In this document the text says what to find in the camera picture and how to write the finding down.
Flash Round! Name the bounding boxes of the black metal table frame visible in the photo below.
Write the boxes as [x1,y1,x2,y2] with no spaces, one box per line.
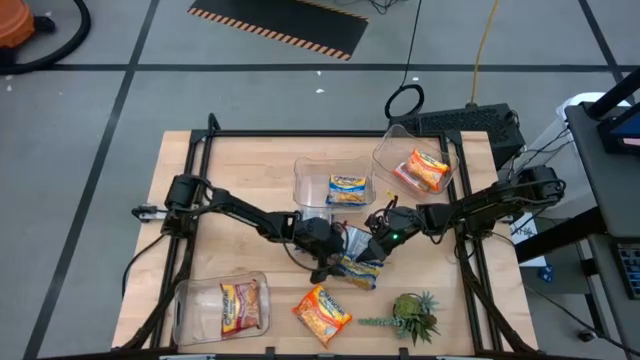
[119,112,539,360]

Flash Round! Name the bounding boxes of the black vacuum hose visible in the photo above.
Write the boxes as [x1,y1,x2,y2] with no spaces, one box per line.
[0,0,93,76]

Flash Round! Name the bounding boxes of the white plastic bin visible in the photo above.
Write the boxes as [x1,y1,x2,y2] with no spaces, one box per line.
[555,91,632,121]

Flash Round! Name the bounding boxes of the grey desk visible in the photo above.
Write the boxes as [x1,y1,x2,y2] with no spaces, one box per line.
[564,67,640,351]

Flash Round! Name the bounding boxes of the black monitor with blue screen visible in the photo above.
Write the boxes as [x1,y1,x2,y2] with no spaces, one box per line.
[597,112,640,156]

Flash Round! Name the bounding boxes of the black hazard-striped floor mat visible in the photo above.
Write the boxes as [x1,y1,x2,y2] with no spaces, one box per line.
[187,0,370,62]

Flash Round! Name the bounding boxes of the white paper sheet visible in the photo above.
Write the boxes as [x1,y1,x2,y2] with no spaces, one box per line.
[508,214,549,269]

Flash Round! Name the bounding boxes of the black keyboard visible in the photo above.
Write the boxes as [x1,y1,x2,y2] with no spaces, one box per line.
[614,242,640,301]

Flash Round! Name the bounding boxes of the red Maruchan ramen pack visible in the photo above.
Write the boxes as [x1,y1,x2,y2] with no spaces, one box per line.
[219,278,262,336]
[342,224,376,264]

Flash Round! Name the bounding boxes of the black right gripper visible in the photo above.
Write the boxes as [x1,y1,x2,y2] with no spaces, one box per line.
[357,204,426,264]

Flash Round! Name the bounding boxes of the yellow power cable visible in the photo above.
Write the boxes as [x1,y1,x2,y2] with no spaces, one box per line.
[469,0,501,106]

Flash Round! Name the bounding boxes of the black computer case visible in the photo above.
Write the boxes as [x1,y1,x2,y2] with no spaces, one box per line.
[388,102,527,169]

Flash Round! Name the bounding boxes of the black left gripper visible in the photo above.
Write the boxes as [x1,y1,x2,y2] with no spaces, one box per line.
[297,215,357,284]

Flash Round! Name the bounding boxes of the orange shop vacuum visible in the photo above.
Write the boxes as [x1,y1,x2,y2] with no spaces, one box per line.
[0,0,37,50]

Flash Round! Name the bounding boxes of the clear plastic bin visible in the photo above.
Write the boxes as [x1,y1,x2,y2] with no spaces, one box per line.
[292,154,377,211]
[172,271,272,347]
[372,123,460,197]

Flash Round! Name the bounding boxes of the orange Maruchan ramen pack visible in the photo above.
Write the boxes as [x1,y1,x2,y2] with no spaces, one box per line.
[291,283,354,349]
[392,160,419,189]
[404,148,451,194]

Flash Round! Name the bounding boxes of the black looped floor cable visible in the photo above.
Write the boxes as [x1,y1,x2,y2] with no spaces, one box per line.
[383,0,426,121]

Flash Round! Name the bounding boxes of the succulent plant in dark pot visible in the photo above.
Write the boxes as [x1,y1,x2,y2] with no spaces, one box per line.
[357,290,442,348]

